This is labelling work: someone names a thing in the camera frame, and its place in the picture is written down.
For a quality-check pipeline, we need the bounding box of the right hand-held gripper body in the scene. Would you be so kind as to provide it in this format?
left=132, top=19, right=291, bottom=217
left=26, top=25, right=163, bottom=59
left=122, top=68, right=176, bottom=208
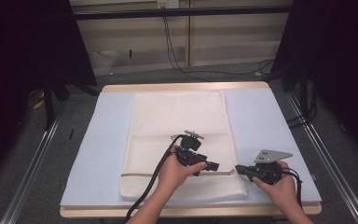
left=251, top=149, right=294, bottom=186

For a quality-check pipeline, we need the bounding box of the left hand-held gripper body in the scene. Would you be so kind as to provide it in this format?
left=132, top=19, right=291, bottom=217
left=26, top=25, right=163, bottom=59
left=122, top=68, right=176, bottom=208
left=174, top=130, right=210, bottom=168

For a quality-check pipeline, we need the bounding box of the white towel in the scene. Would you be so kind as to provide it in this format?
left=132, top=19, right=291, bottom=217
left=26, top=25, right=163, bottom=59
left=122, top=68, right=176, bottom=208
left=118, top=90, right=249, bottom=202

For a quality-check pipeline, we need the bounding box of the person's left hand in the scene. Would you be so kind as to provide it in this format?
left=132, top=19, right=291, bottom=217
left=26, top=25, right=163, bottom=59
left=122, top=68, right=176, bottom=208
left=156, top=145, right=207, bottom=198

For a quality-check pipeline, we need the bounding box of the person's right hand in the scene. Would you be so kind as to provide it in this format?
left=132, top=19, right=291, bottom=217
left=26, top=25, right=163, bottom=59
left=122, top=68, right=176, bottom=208
left=252, top=160, right=298, bottom=214

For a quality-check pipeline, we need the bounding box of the light blue table mat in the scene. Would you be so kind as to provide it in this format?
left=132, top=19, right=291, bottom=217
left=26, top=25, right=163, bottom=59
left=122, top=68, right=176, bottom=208
left=60, top=88, right=323, bottom=209

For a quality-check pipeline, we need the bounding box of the wooden table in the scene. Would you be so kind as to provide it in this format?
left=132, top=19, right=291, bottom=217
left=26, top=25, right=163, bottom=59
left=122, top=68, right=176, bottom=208
left=59, top=81, right=323, bottom=218

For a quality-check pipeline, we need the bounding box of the black curtain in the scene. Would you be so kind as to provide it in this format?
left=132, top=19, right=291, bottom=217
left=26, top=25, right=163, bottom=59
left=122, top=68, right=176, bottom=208
left=269, top=0, right=358, bottom=164
left=0, top=0, right=98, bottom=186

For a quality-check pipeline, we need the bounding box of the black horizontal bar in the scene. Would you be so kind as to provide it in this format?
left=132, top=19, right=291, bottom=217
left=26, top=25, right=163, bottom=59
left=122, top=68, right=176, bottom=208
left=74, top=5, right=294, bottom=21

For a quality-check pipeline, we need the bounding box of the black metal stand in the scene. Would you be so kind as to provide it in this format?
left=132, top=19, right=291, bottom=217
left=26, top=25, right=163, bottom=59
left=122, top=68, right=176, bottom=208
left=41, top=74, right=71, bottom=131

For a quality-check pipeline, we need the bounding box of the yellow tape piece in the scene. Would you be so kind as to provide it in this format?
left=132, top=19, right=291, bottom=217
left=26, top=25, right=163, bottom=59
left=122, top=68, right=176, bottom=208
left=32, top=98, right=47, bottom=111

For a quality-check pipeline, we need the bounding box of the right hand-held gripper black cable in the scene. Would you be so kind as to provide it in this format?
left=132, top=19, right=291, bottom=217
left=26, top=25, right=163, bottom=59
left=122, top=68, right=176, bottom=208
left=280, top=167, right=304, bottom=209

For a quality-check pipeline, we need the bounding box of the hand-held gripper black cable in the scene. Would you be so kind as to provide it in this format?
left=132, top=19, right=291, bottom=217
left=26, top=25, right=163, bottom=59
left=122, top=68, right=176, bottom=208
left=280, top=167, right=304, bottom=209
left=124, top=133, right=185, bottom=223

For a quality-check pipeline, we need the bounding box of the left hand-held gripper black cable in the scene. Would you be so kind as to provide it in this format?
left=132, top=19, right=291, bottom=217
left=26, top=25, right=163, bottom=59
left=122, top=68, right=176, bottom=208
left=124, top=133, right=185, bottom=223

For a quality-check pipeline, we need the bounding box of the bundle of black floor cables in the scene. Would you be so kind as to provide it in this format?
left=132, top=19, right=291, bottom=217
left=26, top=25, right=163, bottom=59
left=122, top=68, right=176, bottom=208
left=286, top=85, right=319, bottom=130

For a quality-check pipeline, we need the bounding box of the aluminium floor rail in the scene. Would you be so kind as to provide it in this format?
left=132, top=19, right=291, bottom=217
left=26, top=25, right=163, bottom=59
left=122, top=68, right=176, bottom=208
left=284, top=92, right=358, bottom=224
left=0, top=116, right=62, bottom=224

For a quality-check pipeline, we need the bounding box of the long black floor cable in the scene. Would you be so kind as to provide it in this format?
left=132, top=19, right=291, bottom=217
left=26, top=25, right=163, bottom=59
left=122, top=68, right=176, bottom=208
left=162, top=15, right=275, bottom=83

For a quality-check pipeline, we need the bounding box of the white wall outlet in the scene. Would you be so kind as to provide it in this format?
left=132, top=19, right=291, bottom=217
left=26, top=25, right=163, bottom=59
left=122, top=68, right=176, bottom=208
left=157, top=0, right=181, bottom=9

